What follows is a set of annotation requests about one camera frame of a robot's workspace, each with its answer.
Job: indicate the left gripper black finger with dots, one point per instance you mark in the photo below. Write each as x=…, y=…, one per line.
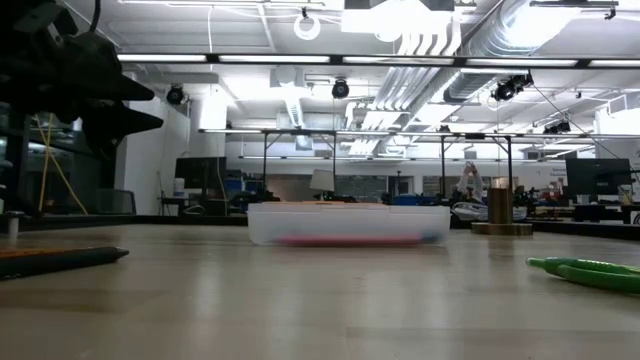
x=125, y=120
x=130, y=90

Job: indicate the black pen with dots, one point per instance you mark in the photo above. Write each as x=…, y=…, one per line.
x=60, y=264

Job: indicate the orange pencil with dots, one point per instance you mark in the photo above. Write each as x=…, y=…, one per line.
x=35, y=251

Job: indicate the clear plastic supply box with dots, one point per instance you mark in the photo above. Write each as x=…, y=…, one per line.
x=350, y=220

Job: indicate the green highlighter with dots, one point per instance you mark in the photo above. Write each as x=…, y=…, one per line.
x=600, y=277

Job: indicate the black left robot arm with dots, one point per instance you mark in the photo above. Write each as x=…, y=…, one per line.
x=20, y=30

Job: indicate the black round ceiling speaker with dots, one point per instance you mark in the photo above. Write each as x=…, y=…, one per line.
x=175, y=95
x=340, y=89

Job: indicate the dark office chair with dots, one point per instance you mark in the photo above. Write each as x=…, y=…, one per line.
x=115, y=200

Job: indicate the white cup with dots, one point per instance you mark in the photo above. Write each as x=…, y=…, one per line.
x=179, y=187

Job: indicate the black computer monitor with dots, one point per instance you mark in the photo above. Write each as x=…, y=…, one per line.
x=200, y=172
x=597, y=176

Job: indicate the black overhead beam with lights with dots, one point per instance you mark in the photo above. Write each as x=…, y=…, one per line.
x=280, y=59

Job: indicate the white lampshade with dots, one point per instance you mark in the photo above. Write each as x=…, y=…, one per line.
x=322, y=180

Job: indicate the blue storage bin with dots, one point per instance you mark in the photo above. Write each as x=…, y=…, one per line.
x=412, y=199

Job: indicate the person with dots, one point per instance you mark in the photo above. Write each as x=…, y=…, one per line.
x=471, y=185

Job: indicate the brass cylinder on round base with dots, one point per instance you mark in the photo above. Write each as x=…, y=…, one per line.
x=500, y=205

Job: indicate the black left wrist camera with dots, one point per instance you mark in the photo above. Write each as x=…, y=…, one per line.
x=95, y=50

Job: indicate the black aluminium table frame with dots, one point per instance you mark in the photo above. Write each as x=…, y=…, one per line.
x=150, y=220

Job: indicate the white short post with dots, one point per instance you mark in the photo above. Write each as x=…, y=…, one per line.
x=13, y=222

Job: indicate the black background rig frame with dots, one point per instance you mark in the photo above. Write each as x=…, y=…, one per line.
x=300, y=131

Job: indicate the black ceiling camera cluster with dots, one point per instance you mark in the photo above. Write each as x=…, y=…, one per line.
x=512, y=85

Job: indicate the small black ceiling camera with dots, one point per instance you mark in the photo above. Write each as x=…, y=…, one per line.
x=557, y=127

